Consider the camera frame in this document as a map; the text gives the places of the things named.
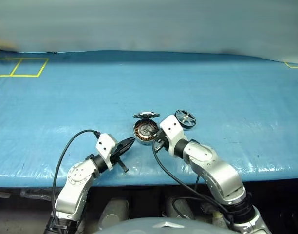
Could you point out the toothed silver housing lid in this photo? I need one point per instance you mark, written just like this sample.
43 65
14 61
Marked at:
145 114

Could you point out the round silver motor housing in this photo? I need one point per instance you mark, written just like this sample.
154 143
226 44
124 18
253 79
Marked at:
139 130

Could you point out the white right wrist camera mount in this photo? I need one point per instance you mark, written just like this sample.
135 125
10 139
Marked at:
172 129

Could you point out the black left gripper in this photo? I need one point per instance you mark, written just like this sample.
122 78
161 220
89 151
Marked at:
116 154

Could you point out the grey rounded shape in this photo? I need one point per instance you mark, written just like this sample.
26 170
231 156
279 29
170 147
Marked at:
115 213
181 209

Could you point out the black spoked rotor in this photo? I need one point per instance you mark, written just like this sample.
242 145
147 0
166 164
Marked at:
186 118

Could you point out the blue plastic table cover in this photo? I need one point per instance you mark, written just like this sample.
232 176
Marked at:
139 85

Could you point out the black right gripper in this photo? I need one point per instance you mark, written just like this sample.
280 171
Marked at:
162 142

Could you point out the grey robot torso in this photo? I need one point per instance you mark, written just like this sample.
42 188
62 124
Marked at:
151 226

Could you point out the yellow tape corner mark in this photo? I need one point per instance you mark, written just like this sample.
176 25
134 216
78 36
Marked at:
297 67

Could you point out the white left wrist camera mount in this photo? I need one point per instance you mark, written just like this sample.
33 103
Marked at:
105 143

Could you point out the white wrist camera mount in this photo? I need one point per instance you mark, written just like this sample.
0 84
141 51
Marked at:
172 129
105 143

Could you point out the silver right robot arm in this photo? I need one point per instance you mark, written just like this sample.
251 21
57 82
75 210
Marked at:
219 170

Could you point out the yellow tape double square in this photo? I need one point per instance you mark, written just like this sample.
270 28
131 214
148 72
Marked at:
22 76

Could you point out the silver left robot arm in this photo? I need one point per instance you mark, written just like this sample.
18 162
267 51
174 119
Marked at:
73 192

